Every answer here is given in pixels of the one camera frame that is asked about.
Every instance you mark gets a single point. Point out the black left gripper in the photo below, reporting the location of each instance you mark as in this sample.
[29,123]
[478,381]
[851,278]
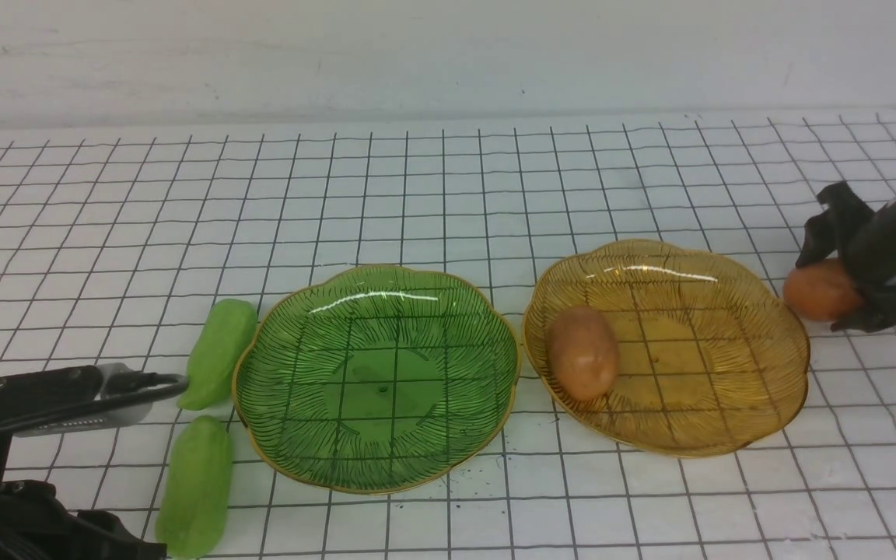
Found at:
[34,524]

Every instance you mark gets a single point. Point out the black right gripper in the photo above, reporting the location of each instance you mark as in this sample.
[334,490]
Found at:
[866,241]

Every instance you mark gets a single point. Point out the brown potato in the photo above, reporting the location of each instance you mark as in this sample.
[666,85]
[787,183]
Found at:
[822,292]
[583,353]

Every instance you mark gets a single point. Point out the blunt green cucumber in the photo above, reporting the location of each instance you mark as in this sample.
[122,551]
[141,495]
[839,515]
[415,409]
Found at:
[193,513]

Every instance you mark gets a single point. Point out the pointed green cucumber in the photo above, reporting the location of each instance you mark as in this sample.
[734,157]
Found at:
[227,332]

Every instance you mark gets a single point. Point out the amber glass plate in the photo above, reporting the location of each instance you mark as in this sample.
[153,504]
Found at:
[710,360]

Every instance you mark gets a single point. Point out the white grid tablecloth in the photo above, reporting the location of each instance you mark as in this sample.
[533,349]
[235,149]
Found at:
[114,245]

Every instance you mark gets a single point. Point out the green glass plate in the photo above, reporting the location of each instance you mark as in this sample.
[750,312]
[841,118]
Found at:
[381,379]

